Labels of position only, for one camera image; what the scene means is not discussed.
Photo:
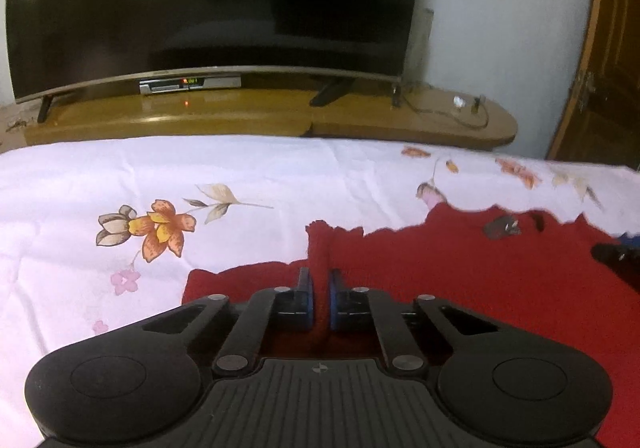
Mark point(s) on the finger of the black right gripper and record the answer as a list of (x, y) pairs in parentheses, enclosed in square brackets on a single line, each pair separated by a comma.
[(622, 257)]

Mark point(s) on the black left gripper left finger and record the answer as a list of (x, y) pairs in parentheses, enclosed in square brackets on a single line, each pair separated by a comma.
[(290, 308)]

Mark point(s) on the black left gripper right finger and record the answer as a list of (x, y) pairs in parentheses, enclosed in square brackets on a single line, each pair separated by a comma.
[(363, 311)]

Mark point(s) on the red embroidered sweater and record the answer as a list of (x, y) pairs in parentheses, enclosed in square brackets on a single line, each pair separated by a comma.
[(543, 279)]

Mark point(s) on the brown wooden door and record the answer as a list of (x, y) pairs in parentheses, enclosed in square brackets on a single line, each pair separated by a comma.
[(607, 131)]

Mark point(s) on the brass door latch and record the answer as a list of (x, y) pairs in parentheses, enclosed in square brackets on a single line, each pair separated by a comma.
[(582, 89)]

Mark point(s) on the white floral bed sheet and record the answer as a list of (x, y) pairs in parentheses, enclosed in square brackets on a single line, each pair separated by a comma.
[(100, 234)]

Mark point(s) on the wooden tv stand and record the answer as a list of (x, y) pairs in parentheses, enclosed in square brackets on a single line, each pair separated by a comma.
[(426, 116)]

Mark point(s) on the silver set-top box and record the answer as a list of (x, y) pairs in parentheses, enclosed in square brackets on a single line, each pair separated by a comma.
[(148, 87)]

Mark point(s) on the black curved television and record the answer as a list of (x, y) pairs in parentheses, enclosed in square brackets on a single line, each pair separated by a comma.
[(59, 46)]

